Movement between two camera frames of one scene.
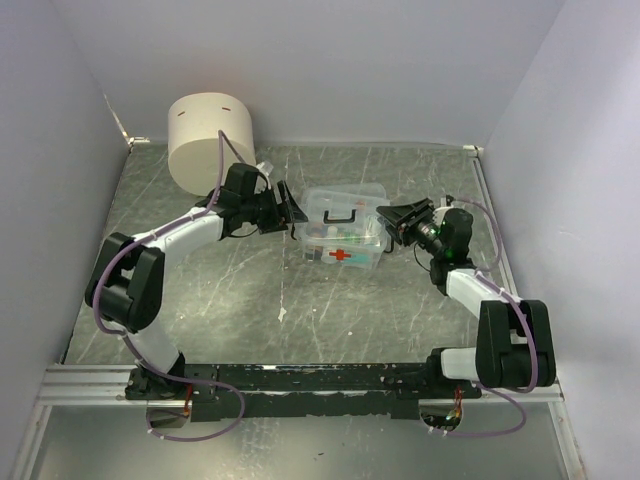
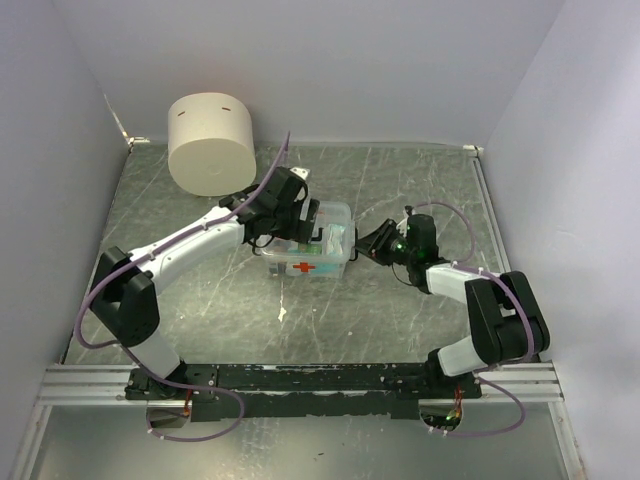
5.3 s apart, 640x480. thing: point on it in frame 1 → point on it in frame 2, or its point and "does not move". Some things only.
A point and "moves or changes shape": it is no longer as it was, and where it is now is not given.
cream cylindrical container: x=194 y=122 does not move
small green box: x=349 y=237 → x=309 y=248
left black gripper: x=289 y=212 → x=302 y=230
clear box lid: x=345 y=211 → x=332 y=236
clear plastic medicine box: x=348 y=234 moves or changes shape
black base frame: x=277 y=391 does not move
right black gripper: x=403 y=219 → x=374 y=244
